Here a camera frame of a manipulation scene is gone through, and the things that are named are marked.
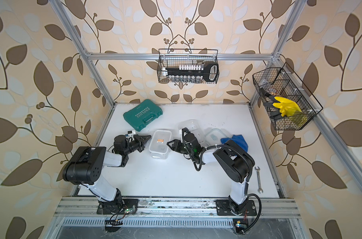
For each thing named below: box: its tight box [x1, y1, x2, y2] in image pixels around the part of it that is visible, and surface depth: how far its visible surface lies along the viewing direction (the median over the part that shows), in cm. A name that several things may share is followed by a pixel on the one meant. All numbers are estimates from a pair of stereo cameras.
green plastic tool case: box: [122, 99, 163, 132], surface depth 111 cm
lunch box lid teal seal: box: [204, 127, 228, 148], surface depth 103 cm
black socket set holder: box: [165, 61, 219, 83], surface depth 86 cm
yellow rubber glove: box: [272, 96, 302, 118], surface depth 68 cm
